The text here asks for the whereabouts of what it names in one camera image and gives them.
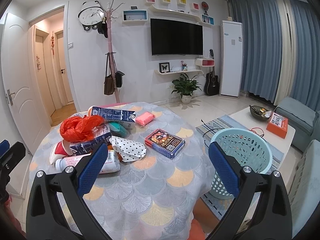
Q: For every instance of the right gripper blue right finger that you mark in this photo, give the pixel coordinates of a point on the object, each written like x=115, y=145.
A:
x=224, y=169

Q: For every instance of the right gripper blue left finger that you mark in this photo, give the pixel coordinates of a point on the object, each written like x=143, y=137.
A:
x=89, y=167

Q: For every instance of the red white paper cup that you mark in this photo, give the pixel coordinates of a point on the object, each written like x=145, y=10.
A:
x=59, y=151

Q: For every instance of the teal round object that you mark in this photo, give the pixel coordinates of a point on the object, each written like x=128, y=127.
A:
x=118, y=130

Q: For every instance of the blue milk carton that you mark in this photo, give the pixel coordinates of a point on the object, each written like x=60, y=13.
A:
x=101, y=134
x=126, y=118

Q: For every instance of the pink plastic packet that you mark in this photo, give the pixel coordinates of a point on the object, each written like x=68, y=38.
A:
x=144, y=118

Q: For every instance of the white plastic bottle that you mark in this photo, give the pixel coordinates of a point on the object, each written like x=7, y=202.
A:
x=111, y=165

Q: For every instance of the light blue laundry basket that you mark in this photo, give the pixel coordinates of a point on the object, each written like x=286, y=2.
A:
x=247, y=148

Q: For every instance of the patterned blue rug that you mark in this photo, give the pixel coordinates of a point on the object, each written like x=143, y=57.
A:
x=216, y=205

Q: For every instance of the white room door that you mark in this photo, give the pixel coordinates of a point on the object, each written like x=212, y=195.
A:
x=24, y=102

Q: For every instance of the red plastic bag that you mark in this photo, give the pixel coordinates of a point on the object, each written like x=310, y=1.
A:
x=78, y=129

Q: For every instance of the polka dot paper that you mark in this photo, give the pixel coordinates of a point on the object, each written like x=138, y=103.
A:
x=129, y=150

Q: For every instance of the white coffee table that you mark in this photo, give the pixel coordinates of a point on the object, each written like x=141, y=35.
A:
x=245, y=118

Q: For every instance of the dark fruit bowl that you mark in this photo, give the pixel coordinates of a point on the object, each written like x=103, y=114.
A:
x=260, y=113

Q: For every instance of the orange cardboard box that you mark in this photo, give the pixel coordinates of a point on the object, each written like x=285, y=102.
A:
x=278, y=125

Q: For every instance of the red card box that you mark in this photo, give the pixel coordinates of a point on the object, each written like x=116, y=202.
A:
x=165, y=143

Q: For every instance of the scallop pattern tablecloth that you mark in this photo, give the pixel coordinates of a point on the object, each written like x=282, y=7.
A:
x=153, y=198

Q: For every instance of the black acoustic guitar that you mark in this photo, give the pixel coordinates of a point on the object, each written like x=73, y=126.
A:
x=212, y=85

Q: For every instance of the teal sofa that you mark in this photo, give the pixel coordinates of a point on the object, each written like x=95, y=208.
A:
x=304, y=192

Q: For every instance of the brown hanging bag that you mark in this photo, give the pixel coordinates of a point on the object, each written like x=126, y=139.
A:
x=108, y=81

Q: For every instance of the green potted plant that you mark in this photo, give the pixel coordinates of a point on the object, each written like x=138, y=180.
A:
x=185, y=87

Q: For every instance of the black hanging bag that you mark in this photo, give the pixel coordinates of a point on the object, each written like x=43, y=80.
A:
x=118, y=75

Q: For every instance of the white standing air conditioner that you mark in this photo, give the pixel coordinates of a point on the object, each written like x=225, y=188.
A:
x=231, y=58

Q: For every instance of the blue curtains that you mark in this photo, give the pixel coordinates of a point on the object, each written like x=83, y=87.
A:
x=263, y=49

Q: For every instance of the pink coat rack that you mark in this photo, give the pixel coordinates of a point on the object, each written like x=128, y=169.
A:
x=108, y=13

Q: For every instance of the white curved upper shelf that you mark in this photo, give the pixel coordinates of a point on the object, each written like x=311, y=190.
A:
x=174, y=12

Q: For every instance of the cream sheer curtain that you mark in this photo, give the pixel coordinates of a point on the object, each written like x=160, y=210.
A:
x=289, y=50

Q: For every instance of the red white wall box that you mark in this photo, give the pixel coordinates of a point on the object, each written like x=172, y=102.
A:
x=201, y=62

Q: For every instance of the white lower wall shelf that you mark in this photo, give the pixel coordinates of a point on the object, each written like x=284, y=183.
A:
x=196, y=71

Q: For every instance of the butterfly picture frame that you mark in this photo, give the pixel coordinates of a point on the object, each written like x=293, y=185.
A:
x=164, y=67

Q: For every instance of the black wall television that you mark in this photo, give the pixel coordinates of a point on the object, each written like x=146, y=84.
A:
x=169, y=37

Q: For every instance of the panda wall clock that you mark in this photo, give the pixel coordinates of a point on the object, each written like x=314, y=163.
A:
x=90, y=15

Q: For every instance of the blue framed wall shelf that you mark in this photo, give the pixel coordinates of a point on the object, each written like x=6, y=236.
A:
x=135, y=15

